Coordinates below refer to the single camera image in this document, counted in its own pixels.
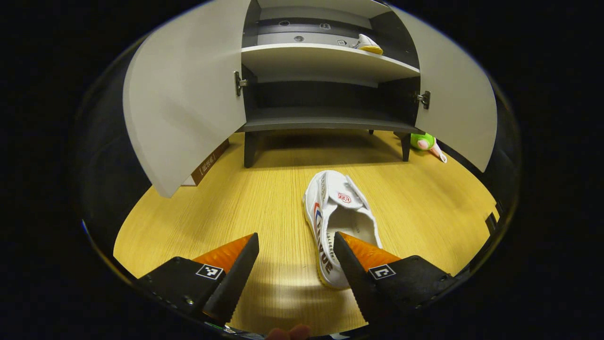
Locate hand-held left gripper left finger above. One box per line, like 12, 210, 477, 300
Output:
137, 232, 260, 326

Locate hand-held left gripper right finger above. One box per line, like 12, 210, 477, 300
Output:
333, 231, 458, 324

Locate white canvas shoe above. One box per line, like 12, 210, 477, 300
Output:
352, 34, 384, 56
302, 170, 384, 290

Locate white shoe cabinet door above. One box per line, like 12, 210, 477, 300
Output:
392, 6, 498, 173
123, 0, 252, 199

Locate brown cardboard box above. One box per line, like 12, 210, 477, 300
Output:
182, 139, 231, 187

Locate green pink plush toy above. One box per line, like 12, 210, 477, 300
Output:
410, 133, 448, 164

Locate black backdrop cloth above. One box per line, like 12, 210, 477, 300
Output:
71, 40, 522, 284

